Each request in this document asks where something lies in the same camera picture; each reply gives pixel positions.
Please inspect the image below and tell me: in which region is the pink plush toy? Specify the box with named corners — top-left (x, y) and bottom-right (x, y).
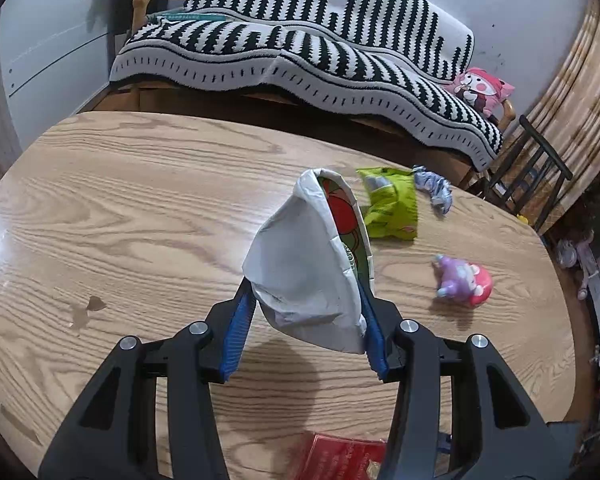
top-left (442, 66), bottom-right (517, 120)

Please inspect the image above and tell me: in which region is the white cabinet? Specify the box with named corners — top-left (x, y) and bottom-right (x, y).
top-left (0, 0), bottom-right (131, 153)

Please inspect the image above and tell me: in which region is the crushed white paper bowl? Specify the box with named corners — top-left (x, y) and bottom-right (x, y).
top-left (242, 166), bottom-right (377, 356)

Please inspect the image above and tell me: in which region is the red packet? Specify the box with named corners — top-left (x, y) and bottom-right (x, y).
top-left (287, 431), bottom-right (387, 480)

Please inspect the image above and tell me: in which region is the dark side cabinet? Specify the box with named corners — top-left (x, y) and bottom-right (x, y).
top-left (87, 0), bottom-right (173, 43)

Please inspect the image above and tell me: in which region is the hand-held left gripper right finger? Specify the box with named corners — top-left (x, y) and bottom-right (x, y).
top-left (356, 280), bottom-right (551, 480)

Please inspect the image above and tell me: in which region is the blue white striped wrapper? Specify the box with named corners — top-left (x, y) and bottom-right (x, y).
top-left (412, 165), bottom-right (453, 218)

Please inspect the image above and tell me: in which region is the black white patterned blanket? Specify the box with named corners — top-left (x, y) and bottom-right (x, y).
top-left (109, 0), bottom-right (504, 173)

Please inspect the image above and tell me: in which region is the pink toy vehicle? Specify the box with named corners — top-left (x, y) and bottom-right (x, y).
top-left (555, 230), bottom-right (600, 303)

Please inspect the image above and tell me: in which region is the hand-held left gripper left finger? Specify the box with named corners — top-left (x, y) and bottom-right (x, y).
top-left (39, 276), bottom-right (257, 480)

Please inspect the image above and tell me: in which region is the teal flat object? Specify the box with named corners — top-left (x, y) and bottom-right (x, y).
top-left (155, 12), bottom-right (228, 24)

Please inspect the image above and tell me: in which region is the black wooden chair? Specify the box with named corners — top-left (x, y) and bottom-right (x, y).
top-left (482, 115), bottom-right (573, 233)

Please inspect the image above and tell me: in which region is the purple pink toy figure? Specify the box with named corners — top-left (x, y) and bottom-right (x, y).
top-left (431, 254), bottom-right (494, 308)

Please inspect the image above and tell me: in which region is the green snack packet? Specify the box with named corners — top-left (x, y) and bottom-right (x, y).
top-left (355, 166), bottom-right (420, 241)

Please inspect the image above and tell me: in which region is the beige checked curtain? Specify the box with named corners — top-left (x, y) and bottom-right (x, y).
top-left (522, 0), bottom-right (600, 231)

